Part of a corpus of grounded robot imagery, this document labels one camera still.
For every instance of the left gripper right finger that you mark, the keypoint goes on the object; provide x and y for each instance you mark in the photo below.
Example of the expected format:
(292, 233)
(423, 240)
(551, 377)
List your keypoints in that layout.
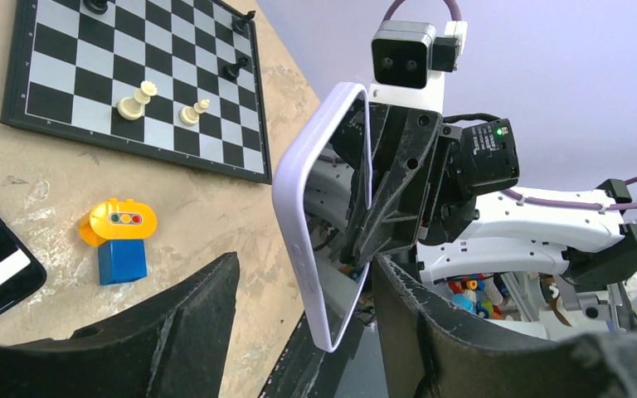
(433, 348)

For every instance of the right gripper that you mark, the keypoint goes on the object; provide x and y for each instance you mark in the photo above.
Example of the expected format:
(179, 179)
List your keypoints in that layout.
(423, 175)

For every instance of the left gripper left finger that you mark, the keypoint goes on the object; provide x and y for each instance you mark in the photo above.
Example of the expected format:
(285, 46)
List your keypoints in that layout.
(173, 344)

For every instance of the lilac phone case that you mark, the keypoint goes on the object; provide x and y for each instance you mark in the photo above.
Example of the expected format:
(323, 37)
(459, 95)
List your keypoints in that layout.
(288, 194)

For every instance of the phone with black screen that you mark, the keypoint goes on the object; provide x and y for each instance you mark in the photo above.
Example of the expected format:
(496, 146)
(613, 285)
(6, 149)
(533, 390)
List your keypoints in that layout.
(332, 191)

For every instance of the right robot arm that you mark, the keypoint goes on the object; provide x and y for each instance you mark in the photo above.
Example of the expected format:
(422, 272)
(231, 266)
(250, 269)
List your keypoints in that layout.
(579, 236)

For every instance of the colourful toy pile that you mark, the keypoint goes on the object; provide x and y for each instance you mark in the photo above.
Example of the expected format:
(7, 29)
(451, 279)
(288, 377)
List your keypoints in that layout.
(478, 294)

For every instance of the blue toy brick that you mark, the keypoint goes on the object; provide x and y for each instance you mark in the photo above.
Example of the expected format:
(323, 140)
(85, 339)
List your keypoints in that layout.
(121, 261)

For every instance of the yellow toy traffic light block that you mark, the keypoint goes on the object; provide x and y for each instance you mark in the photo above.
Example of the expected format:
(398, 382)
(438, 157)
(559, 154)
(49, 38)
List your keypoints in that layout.
(116, 219)

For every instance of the white chess pawn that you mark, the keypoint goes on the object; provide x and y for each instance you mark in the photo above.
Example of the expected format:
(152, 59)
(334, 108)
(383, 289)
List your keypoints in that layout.
(190, 114)

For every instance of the black chess piece far right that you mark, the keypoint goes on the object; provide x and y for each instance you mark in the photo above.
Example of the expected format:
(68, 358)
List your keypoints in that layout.
(241, 24)

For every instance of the black white chessboard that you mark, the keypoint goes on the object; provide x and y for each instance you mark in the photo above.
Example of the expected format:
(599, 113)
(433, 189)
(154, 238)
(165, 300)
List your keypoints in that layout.
(68, 68)

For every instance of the white chess queen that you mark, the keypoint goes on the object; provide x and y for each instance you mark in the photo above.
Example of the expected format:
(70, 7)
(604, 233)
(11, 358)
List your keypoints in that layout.
(133, 107)

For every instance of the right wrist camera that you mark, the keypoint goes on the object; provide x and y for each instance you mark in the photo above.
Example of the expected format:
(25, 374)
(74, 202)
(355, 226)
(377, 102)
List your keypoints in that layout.
(410, 61)

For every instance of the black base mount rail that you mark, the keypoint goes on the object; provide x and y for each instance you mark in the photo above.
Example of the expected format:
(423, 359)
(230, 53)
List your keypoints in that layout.
(303, 370)

